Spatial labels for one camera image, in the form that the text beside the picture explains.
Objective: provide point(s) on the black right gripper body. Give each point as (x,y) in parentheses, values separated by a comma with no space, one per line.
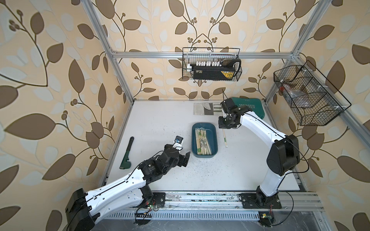
(225,122)

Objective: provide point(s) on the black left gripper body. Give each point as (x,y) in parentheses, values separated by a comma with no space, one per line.
(180,161)

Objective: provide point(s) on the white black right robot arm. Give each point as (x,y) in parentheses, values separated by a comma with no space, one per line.
(283,155)

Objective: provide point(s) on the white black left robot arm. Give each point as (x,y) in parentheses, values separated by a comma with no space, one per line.
(85,209)

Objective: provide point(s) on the teal plastic storage box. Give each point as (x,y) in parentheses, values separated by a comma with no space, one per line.
(204,140)

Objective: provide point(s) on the black yellow box in basket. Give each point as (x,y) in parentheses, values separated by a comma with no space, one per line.
(226,70)

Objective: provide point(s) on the green plastic tool case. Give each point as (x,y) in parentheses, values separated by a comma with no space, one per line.
(253,103)

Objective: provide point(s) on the grey white work glove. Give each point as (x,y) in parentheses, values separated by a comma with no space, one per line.
(207,109)

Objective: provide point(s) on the green pipe wrench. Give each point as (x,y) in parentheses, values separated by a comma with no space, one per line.
(126,164)

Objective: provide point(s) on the plastic bag in basket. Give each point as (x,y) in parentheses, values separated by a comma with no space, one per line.
(298,98)

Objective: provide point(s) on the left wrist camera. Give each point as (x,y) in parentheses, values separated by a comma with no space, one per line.
(178,143)

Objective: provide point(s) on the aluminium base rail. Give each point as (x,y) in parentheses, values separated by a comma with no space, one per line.
(216,201)

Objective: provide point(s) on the black wire basket back wall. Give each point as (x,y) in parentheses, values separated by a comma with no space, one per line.
(210,63)

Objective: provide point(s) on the black wire basket wall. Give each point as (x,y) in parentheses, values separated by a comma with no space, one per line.
(327,102)
(210,63)

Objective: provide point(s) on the black wire basket right wall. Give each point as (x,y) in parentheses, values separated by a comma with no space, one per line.
(327,102)

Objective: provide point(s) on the aluminium frame post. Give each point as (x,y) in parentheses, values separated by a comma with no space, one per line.
(293,57)

